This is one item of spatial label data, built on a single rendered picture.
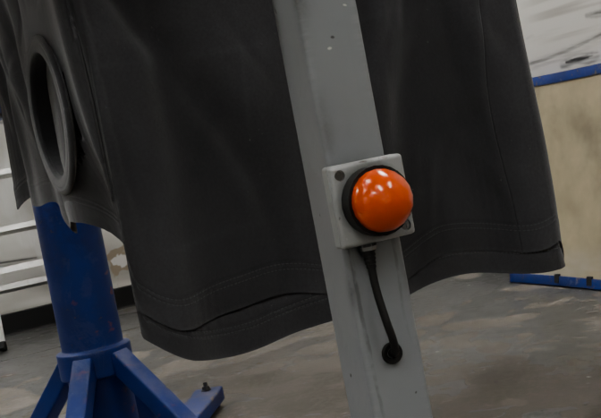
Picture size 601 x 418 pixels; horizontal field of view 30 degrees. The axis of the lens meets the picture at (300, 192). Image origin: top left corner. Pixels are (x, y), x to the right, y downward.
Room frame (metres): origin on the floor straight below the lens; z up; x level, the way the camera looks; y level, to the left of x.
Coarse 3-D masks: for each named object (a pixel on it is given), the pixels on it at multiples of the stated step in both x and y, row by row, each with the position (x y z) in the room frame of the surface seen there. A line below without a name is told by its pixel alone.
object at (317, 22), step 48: (288, 0) 0.68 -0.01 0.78; (336, 0) 0.68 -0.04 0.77; (288, 48) 0.70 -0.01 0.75; (336, 48) 0.68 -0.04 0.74; (336, 96) 0.68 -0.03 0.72; (336, 144) 0.68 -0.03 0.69; (336, 192) 0.66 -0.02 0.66; (336, 240) 0.67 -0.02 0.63; (384, 240) 0.68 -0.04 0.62; (336, 288) 0.69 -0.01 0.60; (384, 288) 0.68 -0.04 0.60; (336, 336) 0.71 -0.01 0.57; (384, 336) 0.68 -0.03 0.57; (384, 384) 0.68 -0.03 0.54
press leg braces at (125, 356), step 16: (128, 352) 2.20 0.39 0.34; (80, 368) 2.15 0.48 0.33; (128, 368) 2.16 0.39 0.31; (144, 368) 2.18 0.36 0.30; (48, 384) 2.31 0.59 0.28; (64, 384) 2.28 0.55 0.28; (80, 384) 2.12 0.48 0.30; (96, 384) 2.16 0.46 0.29; (128, 384) 2.17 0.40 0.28; (144, 384) 2.14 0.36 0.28; (160, 384) 2.16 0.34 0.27; (48, 400) 2.32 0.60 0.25; (64, 400) 2.33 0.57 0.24; (80, 400) 2.10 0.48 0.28; (144, 400) 2.15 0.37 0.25; (160, 400) 2.12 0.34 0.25; (176, 400) 2.13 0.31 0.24; (32, 416) 2.36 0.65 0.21; (48, 416) 2.33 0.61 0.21; (80, 416) 2.07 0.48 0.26; (144, 416) 2.48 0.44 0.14; (160, 416) 2.13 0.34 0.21; (176, 416) 2.10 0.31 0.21; (192, 416) 2.11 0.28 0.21
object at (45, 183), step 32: (0, 0) 1.17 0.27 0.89; (32, 0) 0.99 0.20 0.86; (0, 32) 1.19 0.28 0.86; (32, 32) 1.01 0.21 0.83; (0, 64) 1.31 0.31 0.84; (32, 64) 1.04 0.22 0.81; (64, 64) 0.94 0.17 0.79; (0, 96) 1.34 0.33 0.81; (32, 96) 1.07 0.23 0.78; (64, 96) 0.93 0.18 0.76; (32, 128) 1.20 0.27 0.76; (64, 128) 0.94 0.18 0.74; (32, 160) 1.23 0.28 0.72; (64, 160) 1.01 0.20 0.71; (96, 160) 0.95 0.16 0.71; (32, 192) 1.26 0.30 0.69; (64, 192) 1.00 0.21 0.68; (96, 192) 0.97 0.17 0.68; (96, 224) 0.99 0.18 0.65
